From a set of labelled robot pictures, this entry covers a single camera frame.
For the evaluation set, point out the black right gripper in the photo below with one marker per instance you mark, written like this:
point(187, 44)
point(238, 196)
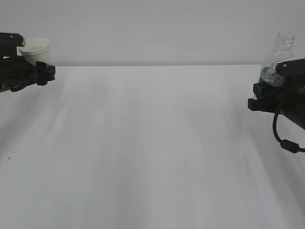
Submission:
point(289, 99)

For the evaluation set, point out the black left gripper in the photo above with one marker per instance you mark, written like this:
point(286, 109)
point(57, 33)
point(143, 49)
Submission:
point(17, 73)

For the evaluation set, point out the white paper cup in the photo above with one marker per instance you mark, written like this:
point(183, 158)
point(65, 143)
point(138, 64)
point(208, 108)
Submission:
point(37, 50)

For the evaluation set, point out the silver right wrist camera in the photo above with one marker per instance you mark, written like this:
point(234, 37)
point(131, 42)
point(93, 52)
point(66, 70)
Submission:
point(288, 67)

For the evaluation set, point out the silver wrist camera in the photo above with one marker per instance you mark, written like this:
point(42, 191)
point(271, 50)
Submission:
point(288, 67)
point(9, 42)

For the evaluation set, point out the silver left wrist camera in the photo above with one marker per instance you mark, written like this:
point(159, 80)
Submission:
point(9, 42)

